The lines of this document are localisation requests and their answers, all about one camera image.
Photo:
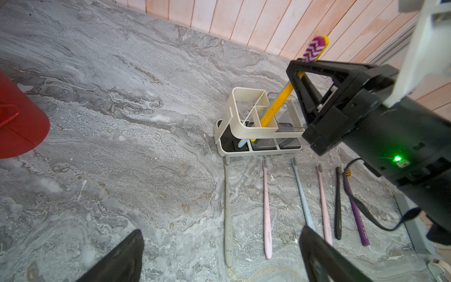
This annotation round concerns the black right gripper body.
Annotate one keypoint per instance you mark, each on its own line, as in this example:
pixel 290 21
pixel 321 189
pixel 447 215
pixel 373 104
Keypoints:
pixel 363 123

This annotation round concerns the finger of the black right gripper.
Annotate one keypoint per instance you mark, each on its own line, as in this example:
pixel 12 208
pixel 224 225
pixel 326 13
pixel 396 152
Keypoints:
pixel 348 78

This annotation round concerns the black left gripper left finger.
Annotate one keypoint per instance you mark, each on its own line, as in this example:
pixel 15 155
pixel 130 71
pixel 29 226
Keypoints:
pixel 122 264

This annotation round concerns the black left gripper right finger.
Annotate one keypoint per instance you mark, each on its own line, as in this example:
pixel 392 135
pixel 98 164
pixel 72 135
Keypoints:
pixel 323 263

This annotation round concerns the yellow toothbrush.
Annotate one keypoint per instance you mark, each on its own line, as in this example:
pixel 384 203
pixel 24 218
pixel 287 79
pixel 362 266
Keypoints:
pixel 312 53

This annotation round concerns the light blue toothbrush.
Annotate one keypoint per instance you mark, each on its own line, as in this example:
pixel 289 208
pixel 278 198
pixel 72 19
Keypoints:
pixel 242 143

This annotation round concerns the pink toothbrush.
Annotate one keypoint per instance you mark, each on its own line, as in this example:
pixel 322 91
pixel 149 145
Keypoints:
pixel 324 208
pixel 267 218

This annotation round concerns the pale blue toothbrush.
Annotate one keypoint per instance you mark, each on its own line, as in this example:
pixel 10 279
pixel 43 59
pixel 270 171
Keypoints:
pixel 307 213

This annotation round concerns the purple toothbrush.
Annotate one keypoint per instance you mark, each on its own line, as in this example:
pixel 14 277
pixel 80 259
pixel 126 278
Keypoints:
pixel 360 225

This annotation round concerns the black toothbrush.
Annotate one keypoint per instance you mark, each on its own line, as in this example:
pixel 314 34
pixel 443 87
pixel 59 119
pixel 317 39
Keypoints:
pixel 338 213

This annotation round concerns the cream toothbrush holder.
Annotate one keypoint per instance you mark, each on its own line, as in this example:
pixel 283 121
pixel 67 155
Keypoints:
pixel 244 109

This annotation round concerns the grey green toothbrush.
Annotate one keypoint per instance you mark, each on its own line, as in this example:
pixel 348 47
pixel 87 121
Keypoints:
pixel 228 224

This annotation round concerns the red pencil cup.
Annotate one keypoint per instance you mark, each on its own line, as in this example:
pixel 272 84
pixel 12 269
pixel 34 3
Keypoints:
pixel 23 124

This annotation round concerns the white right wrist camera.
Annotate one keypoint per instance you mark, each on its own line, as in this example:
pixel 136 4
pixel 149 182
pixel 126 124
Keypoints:
pixel 429 51

